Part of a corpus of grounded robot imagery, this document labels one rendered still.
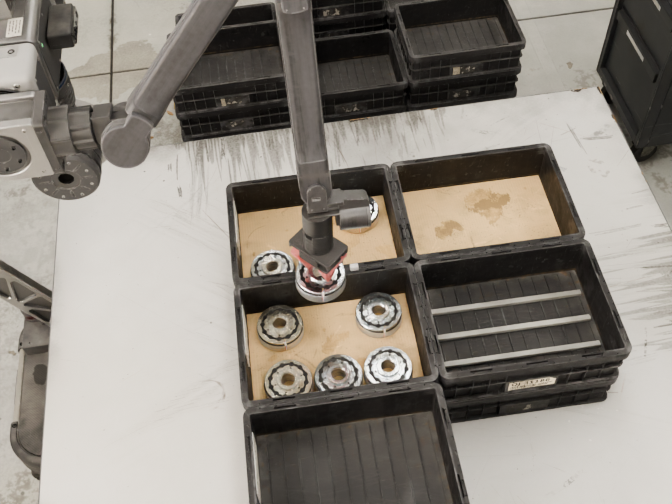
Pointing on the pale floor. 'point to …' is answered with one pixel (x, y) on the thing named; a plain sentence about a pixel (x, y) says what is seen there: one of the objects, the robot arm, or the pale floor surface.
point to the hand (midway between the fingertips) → (319, 270)
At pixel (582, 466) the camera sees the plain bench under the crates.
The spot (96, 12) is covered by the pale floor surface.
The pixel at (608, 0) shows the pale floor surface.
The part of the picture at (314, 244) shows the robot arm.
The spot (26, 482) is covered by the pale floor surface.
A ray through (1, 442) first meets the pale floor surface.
